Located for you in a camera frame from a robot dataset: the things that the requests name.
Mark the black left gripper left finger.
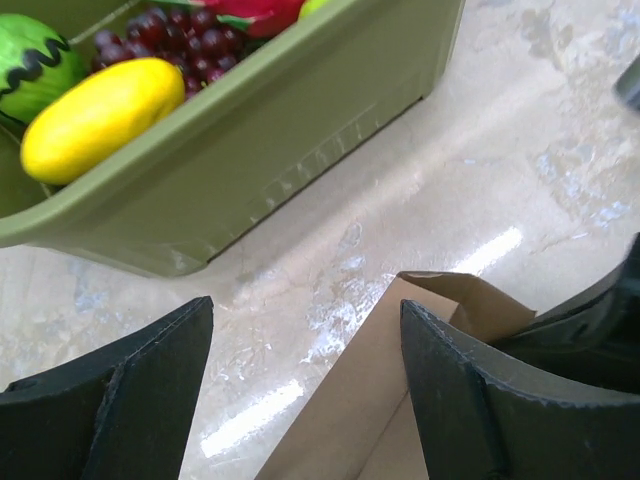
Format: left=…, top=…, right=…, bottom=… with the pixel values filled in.
left=1, top=296, right=214, bottom=479

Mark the small toy watermelon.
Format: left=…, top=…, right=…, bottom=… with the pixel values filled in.
left=1, top=13, right=87, bottom=128

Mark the yellow toy mango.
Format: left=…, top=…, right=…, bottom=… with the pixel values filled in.
left=20, top=58, right=185, bottom=185

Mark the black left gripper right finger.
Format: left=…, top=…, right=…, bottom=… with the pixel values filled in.
left=400, top=300, right=639, bottom=479

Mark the brown cardboard box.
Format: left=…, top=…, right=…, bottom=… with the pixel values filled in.
left=257, top=271, right=536, bottom=480

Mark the pink toy dragon fruit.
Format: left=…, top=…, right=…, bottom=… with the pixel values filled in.
left=170, top=0, right=304, bottom=38

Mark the purple toy grapes bunch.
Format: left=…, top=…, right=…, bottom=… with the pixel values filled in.
left=91, top=6, right=247, bottom=99

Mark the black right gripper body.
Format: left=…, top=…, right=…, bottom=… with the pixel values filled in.
left=494, top=238, right=639, bottom=394

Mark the green toy lime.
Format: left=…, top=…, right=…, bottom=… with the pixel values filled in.
left=298, top=0, right=329, bottom=20

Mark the green plastic basket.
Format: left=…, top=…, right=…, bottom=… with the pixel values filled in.
left=1, top=1, right=464, bottom=277

